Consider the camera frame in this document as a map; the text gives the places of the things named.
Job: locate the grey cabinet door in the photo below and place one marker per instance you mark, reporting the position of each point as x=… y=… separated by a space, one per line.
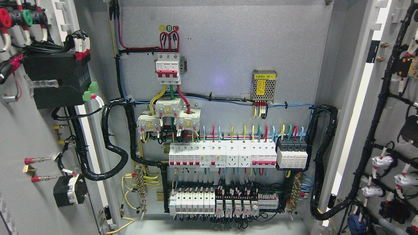
x=29 y=208
x=365 y=152

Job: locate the grey electrical cabinet body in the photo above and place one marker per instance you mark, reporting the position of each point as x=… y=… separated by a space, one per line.
x=318 y=51

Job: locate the white current transformers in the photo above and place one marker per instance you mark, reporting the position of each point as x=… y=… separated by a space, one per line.
x=165 y=110

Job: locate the white socket breaker row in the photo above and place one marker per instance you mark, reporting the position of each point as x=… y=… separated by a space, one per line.
x=224 y=153

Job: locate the metal mesh power supply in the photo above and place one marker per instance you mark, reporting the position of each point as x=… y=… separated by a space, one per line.
x=264 y=85

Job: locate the red white main breaker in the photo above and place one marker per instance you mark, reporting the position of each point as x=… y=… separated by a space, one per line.
x=170 y=67

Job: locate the white lower breaker row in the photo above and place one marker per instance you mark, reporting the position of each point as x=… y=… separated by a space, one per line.
x=192 y=201

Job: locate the black white surge protector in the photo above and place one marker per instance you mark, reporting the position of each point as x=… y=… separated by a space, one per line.
x=292 y=155

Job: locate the relay terminal block row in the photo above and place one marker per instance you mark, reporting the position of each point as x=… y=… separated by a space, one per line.
x=244 y=200

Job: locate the black digital power meter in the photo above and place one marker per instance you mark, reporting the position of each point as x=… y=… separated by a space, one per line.
x=72 y=76

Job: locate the white rotary selector switch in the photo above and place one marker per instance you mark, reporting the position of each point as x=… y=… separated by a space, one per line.
x=70 y=190

